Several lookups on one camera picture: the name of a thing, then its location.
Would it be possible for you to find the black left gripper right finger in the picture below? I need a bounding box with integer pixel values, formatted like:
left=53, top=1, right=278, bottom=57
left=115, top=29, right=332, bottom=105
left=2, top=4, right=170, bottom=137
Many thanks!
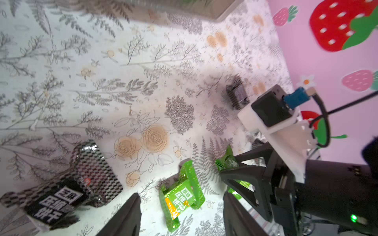
left=223, top=192, right=268, bottom=236

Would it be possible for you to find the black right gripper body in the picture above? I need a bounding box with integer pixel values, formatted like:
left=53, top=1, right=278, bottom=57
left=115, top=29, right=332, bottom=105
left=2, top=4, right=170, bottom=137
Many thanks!
left=265, top=148, right=304, bottom=236

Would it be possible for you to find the green cookie packet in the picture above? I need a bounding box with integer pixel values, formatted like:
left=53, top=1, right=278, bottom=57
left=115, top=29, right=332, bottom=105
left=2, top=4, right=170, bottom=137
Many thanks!
left=215, top=144, right=252, bottom=200
left=159, top=160, right=205, bottom=233

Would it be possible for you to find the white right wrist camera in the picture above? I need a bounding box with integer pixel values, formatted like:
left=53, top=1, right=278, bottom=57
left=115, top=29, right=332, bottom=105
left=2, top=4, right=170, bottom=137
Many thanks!
left=238, top=85, right=318, bottom=183

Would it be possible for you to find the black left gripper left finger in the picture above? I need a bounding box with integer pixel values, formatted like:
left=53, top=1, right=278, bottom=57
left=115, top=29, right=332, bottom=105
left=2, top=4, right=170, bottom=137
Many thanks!
left=96, top=193, right=141, bottom=236

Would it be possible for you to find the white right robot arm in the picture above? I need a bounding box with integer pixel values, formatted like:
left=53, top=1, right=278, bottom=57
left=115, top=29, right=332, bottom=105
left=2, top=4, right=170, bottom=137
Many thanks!
left=216, top=138, right=378, bottom=236

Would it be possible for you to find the black checkered cookie packet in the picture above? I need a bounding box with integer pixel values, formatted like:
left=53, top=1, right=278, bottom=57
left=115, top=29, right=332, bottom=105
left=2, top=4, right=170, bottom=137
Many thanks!
left=226, top=75, right=250, bottom=110
left=1, top=140, right=123, bottom=231

